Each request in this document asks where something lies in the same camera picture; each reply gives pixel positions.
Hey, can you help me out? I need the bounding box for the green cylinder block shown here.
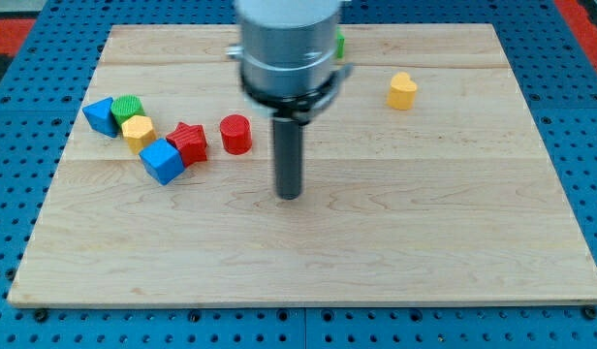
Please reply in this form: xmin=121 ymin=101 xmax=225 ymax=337
xmin=110 ymin=95 xmax=145 ymax=126

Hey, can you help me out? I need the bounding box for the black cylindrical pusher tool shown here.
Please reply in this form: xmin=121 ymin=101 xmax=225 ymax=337
xmin=271 ymin=119 xmax=303 ymax=200

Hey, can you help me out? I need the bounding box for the light wooden board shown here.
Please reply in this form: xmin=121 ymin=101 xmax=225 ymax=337
xmin=8 ymin=24 xmax=597 ymax=308

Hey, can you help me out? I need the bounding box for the blue cube block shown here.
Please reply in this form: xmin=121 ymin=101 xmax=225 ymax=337
xmin=139 ymin=139 xmax=185 ymax=185

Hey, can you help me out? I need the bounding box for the red cylinder block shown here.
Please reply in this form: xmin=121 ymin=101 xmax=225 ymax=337
xmin=219 ymin=114 xmax=252 ymax=155

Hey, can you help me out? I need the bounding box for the red star block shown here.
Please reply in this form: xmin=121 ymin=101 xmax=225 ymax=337
xmin=166 ymin=122 xmax=207 ymax=168

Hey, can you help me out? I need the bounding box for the blue triangle block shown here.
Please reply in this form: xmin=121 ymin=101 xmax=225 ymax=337
xmin=82 ymin=97 xmax=119 ymax=138

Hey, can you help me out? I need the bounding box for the yellow heart block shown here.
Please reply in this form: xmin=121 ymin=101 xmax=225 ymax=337
xmin=386 ymin=72 xmax=418 ymax=111

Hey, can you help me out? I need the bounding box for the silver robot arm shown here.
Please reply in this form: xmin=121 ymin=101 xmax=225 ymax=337
xmin=228 ymin=0 xmax=353 ymax=125

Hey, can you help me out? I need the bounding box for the yellow hexagon block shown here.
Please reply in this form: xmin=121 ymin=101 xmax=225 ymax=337
xmin=121 ymin=115 xmax=157 ymax=155

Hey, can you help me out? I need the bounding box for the green star block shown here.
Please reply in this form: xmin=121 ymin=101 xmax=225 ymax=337
xmin=335 ymin=27 xmax=345 ymax=59

